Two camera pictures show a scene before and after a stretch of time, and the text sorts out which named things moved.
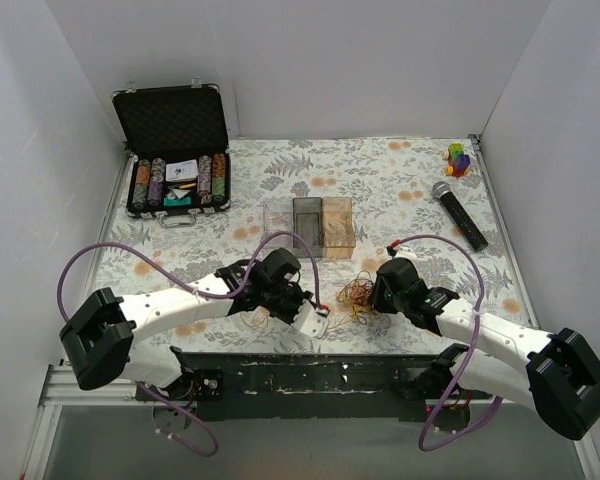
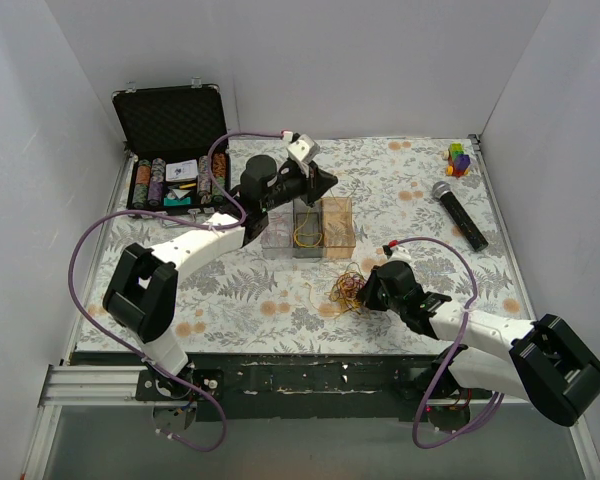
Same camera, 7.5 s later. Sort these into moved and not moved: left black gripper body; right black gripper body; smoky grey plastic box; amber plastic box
Moved: left black gripper body
Not moved: smoky grey plastic box; amber plastic box; right black gripper body
